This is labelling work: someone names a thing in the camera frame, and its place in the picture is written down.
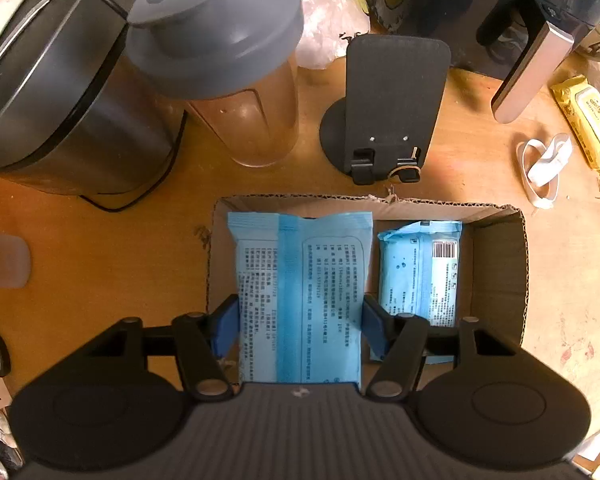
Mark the yellow wet wipes packet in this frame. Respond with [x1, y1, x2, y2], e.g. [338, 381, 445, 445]
[550, 75, 600, 177]

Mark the shaker bottle grey lid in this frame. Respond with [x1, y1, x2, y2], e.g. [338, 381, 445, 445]
[126, 0, 305, 168]

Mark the silver black rice cooker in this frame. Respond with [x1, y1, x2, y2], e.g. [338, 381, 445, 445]
[0, 0, 188, 196]

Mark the brown cardboard box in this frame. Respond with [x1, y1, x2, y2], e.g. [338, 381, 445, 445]
[206, 194, 529, 391]

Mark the black phone stand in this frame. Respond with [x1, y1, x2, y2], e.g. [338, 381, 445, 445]
[320, 34, 452, 186]

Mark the white elastic band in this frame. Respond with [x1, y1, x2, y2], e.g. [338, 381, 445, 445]
[516, 132, 573, 210]

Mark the wooden desktop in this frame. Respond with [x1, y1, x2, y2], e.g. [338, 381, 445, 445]
[0, 55, 600, 461]

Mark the blue framed-text wet wipes packet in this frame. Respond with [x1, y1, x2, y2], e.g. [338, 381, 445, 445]
[227, 211, 374, 392]

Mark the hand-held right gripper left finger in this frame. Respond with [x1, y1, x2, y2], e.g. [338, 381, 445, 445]
[75, 294, 241, 403]

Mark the white crumpled plastic bag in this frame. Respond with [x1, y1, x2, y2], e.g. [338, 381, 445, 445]
[292, 0, 372, 70]

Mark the blue barcode wet wipes packet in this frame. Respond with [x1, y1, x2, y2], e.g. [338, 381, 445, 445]
[377, 220, 463, 365]

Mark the translucent beige plastic lid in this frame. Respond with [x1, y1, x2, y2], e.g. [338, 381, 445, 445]
[0, 232, 32, 289]

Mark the black air fryer silver handle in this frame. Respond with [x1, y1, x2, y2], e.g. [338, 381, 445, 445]
[415, 0, 600, 125]

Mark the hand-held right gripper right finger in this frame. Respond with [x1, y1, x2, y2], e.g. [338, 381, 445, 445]
[362, 294, 523, 402]

